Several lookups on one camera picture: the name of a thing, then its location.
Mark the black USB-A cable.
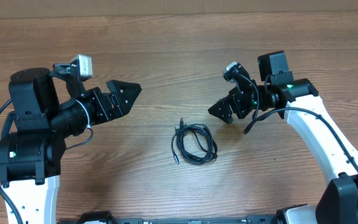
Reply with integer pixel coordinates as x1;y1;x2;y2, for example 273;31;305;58
175;117;219;166

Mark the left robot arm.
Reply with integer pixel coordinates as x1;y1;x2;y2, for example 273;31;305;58
0;63;142;223

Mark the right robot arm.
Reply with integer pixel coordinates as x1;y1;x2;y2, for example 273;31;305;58
208;51;358;223

